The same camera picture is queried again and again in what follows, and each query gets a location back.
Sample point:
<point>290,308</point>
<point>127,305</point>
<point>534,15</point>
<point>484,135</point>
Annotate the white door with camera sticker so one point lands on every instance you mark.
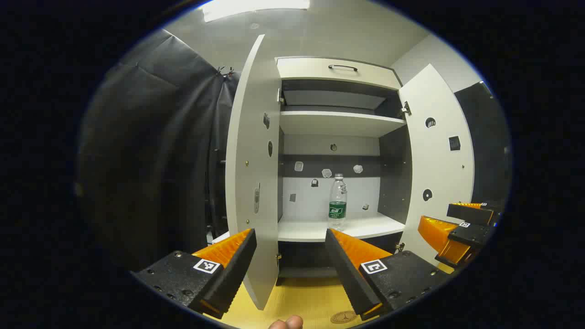
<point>251,160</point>

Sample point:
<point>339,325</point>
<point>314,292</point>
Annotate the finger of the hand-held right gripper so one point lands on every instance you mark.
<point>470,234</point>
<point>470,214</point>

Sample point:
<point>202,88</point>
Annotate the white and grey cabinet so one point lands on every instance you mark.
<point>338,123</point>

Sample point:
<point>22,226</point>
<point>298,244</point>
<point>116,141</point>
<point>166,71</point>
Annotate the round brown coaster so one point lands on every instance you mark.
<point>343,317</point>

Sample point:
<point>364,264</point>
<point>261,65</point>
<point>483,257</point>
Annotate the white door with headphones sticker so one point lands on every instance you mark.
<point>438,164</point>

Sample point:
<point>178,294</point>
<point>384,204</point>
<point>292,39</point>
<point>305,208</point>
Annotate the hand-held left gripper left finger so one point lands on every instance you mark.
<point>233,269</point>

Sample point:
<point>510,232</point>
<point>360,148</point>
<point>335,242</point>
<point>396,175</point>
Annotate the clear plastic bottle green label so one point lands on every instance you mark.
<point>337,214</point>

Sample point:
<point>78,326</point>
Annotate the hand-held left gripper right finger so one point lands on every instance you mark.
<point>347,274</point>

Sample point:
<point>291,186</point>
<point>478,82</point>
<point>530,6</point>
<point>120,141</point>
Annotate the white cabinet drawer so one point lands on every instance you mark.
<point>301,71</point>

